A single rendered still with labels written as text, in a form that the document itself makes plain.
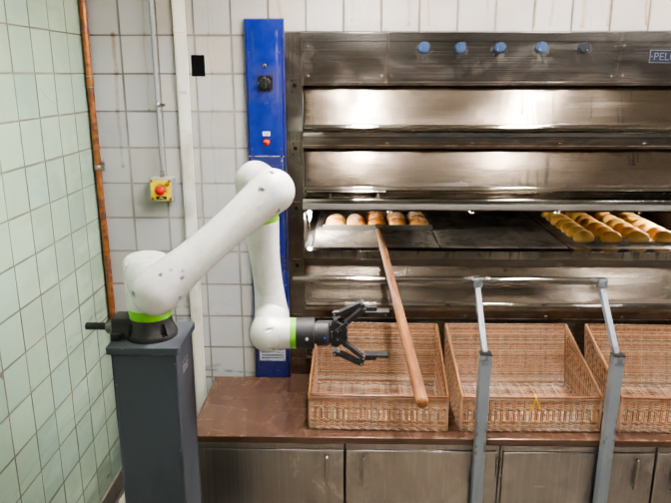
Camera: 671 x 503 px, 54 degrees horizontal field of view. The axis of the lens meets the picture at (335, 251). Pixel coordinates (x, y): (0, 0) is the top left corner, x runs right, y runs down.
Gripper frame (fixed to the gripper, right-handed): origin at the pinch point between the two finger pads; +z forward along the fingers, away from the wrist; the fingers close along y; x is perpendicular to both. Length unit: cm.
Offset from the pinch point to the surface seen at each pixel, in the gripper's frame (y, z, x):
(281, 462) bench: 74, -36, -46
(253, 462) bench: 74, -47, -47
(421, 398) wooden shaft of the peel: 0.1, 5.9, 40.3
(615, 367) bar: 29, 87, -39
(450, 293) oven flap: 21, 37, -99
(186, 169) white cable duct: -34, -79, -100
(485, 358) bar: 26, 40, -39
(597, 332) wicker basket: 38, 103, -94
